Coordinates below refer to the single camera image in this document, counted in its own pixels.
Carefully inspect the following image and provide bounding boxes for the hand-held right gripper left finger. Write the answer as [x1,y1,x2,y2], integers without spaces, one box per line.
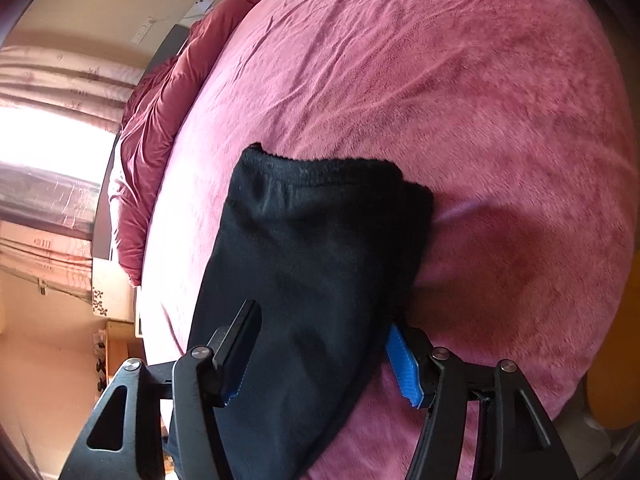
[60,299,263,480]

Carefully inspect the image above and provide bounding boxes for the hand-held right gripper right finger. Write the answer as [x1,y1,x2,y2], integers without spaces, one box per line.
[385,322,586,480]

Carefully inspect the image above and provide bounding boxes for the black pants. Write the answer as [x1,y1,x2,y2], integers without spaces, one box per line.
[167,142,435,480]

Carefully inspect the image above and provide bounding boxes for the white nightstand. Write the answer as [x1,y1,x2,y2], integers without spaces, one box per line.
[132,285,147,342]

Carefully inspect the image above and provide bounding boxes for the wooden desk with white cabinet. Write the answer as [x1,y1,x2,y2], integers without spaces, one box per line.
[92,322,140,397]

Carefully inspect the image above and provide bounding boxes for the white leaf-print panel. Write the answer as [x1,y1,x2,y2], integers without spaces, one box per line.
[186,0,232,24]
[91,258,139,324]

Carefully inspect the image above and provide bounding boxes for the black desk clutter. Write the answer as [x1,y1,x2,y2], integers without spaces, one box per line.
[92,339,109,392]

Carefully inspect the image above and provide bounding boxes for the orange wooden furniture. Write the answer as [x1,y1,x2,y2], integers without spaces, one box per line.
[581,354,640,432]

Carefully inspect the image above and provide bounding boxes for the patterned curtain with grey panel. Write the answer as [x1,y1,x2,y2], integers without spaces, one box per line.
[0,165,104,282]

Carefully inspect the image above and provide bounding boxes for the red duvet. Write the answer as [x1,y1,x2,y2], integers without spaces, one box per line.
[120,0,274,287]

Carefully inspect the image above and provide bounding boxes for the window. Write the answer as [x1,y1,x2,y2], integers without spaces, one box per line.
[0,104,119,182]

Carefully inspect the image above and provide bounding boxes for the bed with pink sheet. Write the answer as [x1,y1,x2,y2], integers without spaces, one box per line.
[107,0,637,480]

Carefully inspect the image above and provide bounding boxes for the patterned pink curtain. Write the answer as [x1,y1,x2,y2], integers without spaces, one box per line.
[0,44,152,134]

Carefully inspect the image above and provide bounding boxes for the white wall socket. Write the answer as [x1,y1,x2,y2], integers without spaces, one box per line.
[132,19,157,44]

